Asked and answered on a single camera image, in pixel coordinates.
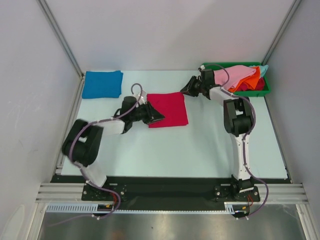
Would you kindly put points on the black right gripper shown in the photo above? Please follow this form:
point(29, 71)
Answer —
point(197, 85)

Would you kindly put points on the light blue t shirt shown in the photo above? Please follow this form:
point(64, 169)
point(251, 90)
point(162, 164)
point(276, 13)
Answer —
point(262, 69)

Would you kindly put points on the aluminium front rail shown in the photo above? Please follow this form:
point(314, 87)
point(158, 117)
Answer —
point(73, 192)

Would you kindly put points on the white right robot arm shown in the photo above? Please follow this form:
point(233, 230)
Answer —
point(239, 119)

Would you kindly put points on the aluminium frame post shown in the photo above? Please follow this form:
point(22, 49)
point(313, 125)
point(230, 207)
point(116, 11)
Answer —
point(53, 23)
point(282, 29)

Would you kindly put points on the left aluminium frame post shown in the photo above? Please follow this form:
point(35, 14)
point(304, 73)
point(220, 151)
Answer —
point(53, 23)

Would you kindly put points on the magenta t shirt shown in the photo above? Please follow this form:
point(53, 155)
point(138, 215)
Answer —
point(171, 106)

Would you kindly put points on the dark red t shirt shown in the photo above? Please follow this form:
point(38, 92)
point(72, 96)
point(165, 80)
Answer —
point(260, 85)

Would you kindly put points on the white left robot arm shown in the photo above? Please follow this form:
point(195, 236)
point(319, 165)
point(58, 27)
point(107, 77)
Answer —
point(82, 144)

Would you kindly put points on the right aluminium frame post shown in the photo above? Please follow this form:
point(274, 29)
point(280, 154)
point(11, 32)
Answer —
point(282, 29)

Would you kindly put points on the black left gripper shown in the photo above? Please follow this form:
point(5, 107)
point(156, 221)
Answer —
point(151, 114)

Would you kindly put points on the folded blue t shirt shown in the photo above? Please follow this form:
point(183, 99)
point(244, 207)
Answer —
point(102, 84)

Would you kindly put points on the green plastic bin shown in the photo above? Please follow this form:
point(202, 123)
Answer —
point(223, 65)

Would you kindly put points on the orange t shirt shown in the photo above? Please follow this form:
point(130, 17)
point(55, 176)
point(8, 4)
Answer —
point(255, 75)

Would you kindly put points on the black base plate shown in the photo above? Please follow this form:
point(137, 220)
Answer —
point(165, 193)

